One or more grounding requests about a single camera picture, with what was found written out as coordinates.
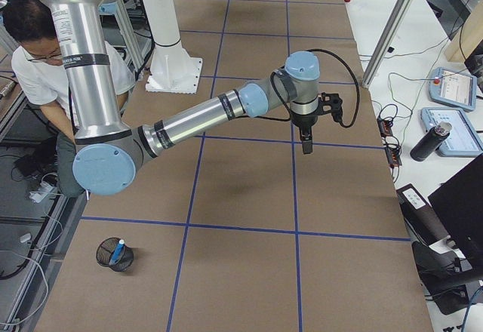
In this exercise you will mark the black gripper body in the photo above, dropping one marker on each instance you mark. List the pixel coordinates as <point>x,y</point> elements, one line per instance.
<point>304,121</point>

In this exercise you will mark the far teach pendant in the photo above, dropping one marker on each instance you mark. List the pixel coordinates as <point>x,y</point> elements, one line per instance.
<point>453,88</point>

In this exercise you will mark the orange black adapter near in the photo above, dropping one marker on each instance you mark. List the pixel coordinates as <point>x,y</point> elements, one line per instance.
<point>393,154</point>

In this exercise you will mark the aluminium frame post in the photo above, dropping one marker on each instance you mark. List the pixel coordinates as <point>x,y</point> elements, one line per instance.
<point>395,18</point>

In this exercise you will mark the man in white shirt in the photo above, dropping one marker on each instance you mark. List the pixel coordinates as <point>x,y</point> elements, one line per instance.
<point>49,94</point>

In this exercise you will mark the wooden board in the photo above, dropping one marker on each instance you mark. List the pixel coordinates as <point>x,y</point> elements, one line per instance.
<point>467,38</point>

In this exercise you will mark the near teach pendant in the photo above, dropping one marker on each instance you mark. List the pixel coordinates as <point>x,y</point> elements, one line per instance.
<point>462,141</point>

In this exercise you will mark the blue highlighter pen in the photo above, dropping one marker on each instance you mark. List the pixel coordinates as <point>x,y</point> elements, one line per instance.
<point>117,252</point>

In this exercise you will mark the near black mesh pen cup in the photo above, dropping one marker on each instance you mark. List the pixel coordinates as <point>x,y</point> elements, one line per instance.
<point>105,250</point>

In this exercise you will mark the teach pendant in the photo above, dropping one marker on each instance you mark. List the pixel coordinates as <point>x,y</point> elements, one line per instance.
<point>462,141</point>
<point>453,88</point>

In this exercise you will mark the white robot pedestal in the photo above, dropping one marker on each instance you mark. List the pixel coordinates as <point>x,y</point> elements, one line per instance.
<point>172,69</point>

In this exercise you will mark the black water bottle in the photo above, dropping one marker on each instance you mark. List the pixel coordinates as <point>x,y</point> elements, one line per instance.
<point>433,138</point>

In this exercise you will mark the orange black adapter far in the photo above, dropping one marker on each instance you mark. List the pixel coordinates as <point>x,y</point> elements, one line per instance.
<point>385,127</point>

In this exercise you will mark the orange black adapter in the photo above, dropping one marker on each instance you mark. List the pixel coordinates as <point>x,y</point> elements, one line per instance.
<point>385,127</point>
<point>393,154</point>

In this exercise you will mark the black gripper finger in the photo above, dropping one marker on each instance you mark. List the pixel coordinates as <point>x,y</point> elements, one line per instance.
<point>306,139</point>

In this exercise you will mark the black box with label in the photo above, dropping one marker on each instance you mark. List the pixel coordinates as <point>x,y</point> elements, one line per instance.
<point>422,218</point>

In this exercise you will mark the black monitor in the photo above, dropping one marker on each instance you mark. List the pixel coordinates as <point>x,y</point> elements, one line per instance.
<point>458,205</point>

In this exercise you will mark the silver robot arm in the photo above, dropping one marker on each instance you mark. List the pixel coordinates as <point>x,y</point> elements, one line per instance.
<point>294,85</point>

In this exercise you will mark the black monitor stand base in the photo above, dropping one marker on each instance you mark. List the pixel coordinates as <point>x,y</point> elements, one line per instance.
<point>449,280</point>

